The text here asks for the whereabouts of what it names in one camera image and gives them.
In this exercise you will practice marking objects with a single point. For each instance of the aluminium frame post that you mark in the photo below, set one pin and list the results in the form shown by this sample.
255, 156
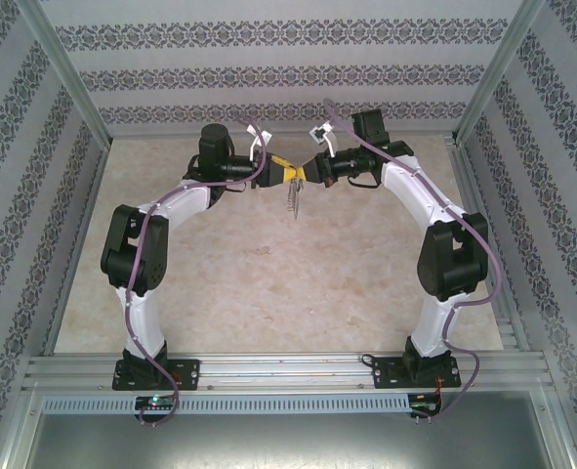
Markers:
492, 73
69, 73

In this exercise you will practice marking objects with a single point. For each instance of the aluminium right frame post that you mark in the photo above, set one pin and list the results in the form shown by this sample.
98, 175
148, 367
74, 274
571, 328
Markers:
492, 73

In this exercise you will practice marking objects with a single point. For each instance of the left circuit board, green light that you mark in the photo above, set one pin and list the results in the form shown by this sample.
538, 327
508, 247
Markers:
156, 401

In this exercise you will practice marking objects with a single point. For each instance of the left wrist camera, white mount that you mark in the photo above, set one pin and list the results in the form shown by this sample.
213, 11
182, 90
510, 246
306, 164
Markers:
259, 141

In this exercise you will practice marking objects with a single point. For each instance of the aluminium left wall strip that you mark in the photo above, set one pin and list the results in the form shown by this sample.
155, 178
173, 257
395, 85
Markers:
80, 244

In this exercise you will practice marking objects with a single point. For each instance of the wrist camera, white mount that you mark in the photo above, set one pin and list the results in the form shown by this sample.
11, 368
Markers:
259, 141
323, 139

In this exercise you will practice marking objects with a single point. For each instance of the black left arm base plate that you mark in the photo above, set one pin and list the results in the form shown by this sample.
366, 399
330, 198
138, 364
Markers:
190, 373

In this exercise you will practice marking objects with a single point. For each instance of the right circuit board, blue light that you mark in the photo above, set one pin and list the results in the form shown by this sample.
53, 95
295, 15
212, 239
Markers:
422, 405

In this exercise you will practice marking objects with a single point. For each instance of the grey sheet metal tray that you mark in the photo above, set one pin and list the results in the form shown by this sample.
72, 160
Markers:
288, 442

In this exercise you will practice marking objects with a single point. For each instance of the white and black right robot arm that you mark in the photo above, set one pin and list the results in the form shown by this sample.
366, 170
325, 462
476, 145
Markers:
432, 327

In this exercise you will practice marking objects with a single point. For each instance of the aluminium back wall strip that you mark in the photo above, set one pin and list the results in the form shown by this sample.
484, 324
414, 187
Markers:
288, 134

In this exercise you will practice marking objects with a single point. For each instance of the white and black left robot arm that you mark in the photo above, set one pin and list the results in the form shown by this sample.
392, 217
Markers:
144, 322

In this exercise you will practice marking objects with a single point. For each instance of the aluminium left frame post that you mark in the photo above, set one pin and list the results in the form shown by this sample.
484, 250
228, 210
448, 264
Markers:
69, 73

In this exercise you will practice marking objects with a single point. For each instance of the right wrist camera, white mount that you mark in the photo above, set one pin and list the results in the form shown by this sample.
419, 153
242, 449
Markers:
323, 139

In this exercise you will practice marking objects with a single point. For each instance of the aluminium wall strip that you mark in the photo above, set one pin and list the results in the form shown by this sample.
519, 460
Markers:
288, 134
80, 244

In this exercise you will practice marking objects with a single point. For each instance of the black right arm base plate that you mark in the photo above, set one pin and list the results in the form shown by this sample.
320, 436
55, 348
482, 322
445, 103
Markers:
381, 376

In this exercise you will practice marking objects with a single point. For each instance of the aluminium mounting rail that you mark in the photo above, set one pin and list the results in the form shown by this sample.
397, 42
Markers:
288, 373

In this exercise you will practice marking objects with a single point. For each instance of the aluminium right side rail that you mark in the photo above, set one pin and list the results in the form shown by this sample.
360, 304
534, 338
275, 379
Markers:
478, 220

